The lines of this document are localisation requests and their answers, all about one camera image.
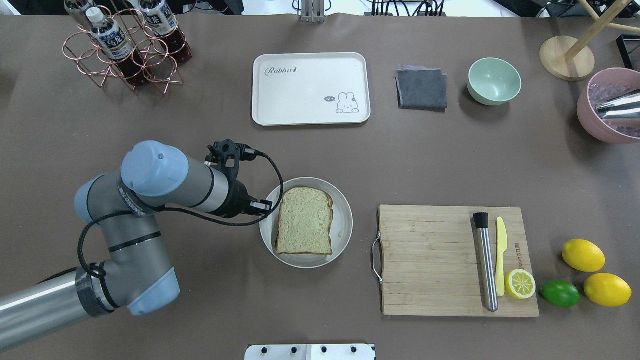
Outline yellow lemon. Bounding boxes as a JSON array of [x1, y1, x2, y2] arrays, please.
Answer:
[[583, 273, 633, 307], [561, 239, 606, 273]]

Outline plain bread slice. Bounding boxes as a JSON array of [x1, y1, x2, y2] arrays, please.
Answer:
[[275, 187, 334, 256]]

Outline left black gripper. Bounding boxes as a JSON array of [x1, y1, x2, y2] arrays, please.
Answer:
[[220, 180, 274, 219]]

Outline dark drink bottle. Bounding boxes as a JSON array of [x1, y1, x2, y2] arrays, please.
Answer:
[[139, 0, 193, 63], [86, 6, 147, 86], [63, 0, 95, 31]]

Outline wooden mug tree stand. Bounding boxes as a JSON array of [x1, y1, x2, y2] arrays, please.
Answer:
[[539, 0, 640, 82]]

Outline clear ice cubes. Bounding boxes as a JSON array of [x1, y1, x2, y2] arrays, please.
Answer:
[[590, 84, 640, 137]]

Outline grey folded cloth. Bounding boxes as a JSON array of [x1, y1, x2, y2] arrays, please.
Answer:
[[395, 65, 448, 111]]

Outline cream serving tray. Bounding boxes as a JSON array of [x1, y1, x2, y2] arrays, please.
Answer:
[[251, 52, 371, 126]]

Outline steel muddler black tip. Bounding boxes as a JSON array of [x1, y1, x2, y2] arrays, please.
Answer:
[[473, 212, 499, 313]]

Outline pink bowl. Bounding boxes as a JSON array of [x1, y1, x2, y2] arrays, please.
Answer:
[[577, 67, 640, 145]]

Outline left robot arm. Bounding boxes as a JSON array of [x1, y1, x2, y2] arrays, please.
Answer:
[[1, 140, 281, 351]]

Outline yellow plastic knife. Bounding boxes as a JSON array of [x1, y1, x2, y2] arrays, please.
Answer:
[[494, 216, 508, 297]]

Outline green lime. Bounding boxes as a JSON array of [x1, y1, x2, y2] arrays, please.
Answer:
[[539, 279, 581, 308]]

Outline copper wire bottle rack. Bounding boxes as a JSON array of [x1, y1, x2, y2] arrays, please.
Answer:
[[62, 0, 193, 94]]

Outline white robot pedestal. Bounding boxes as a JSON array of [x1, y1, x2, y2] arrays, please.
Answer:
[[244, 343, 377, 360]]

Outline half lemon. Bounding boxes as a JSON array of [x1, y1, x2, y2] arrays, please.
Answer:
[[504, 268, 537, 300]]

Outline metal ice scoop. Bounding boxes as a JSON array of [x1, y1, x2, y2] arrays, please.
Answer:
[[595, 89, 640, 119]]

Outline mint green bowl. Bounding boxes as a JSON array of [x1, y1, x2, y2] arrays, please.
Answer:
[[467, 57, 522, 106]]

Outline wine glass tray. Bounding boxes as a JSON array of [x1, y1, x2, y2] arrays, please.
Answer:
[[615, 34, 640, 72]]

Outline wooden cutting board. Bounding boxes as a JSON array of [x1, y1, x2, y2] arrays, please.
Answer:
[[377, 204, 540, 318]]

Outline white plate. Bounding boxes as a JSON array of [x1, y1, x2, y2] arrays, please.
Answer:
[[259, 177, 354, 269]]

